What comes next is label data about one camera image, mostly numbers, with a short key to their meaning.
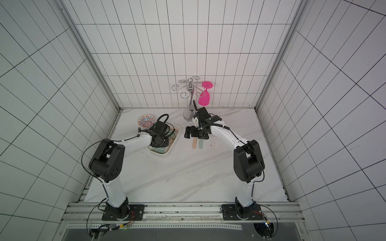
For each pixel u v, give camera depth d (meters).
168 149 0.89
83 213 0.75
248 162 0.48
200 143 0.99
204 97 1.04
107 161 0.49
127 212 0.71
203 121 0.68
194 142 1.00
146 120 1.10
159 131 0.77
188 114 1.17
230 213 0.72
